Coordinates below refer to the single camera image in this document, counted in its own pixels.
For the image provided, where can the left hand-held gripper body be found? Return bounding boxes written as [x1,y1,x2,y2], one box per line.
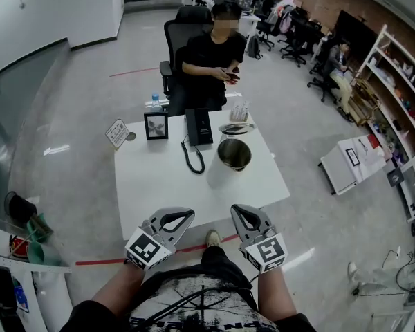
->
[124,216,177,272]

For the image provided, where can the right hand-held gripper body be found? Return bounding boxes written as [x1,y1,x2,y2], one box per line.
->
[239,224,288,275]

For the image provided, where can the steel kettle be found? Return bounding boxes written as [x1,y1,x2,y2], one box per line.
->
[216,137,253,172]

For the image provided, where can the clear box of tea bags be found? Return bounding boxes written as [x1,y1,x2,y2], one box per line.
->
[229,99,250,122]

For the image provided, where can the person's left forearm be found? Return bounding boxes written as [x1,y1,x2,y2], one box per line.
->
[89,260,150,311]

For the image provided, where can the person's right forearm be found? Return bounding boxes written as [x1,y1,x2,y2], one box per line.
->
[254,265,299,320]

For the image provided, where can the steel kettle lid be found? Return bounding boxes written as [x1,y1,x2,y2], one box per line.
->
[218,122,256,136]

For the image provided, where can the red bag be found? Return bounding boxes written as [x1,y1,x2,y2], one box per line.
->
[8,234,32,259]

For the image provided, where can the person's beige shoe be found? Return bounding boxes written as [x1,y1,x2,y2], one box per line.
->
[205,229,223,248]

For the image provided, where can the person's black trouser leg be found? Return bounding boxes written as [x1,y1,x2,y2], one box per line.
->
[199,244,255,292]

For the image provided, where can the person's black printed shirt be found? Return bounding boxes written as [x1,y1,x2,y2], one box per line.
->
[68,266,317,332]

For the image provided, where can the black desk telephone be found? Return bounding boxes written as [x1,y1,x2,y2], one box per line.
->
[184,108,214,147]

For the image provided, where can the white sign stand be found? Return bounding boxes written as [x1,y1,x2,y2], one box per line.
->
[104,118,129,151]

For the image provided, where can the white low cabinet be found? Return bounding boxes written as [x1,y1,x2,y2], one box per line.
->
[319,133,389,196]

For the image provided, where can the white side shelf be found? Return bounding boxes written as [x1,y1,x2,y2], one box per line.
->
[0,219,74,332]

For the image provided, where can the clear water bottle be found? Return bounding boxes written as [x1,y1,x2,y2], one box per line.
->
[149,92,164,114]

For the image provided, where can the green dustpan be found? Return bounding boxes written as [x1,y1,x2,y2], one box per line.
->
[26,212,55,244]

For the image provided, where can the red book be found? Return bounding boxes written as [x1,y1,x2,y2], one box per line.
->
[357,133,382,151]

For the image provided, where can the black waste bin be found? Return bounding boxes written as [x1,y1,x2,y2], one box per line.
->
[3,190,39,226]

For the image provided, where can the wooden crate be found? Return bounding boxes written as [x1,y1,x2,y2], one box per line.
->
[348,80,382,128]

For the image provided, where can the grey backpack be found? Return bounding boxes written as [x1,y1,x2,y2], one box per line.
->
[246,34,263,59]

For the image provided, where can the black mesh office chair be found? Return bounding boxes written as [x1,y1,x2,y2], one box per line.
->
[158,5,216,100]

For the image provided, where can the white shelving unit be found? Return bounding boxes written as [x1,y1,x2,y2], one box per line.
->
[351,24,415,223]

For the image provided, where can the black coiled telephone cord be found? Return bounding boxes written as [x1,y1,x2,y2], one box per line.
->
[181,133,206,175]

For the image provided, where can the black picture frame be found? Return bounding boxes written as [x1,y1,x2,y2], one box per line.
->
[143,111,169,141]

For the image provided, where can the black wall screen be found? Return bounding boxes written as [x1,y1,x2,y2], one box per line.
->
[331,9,380,73]

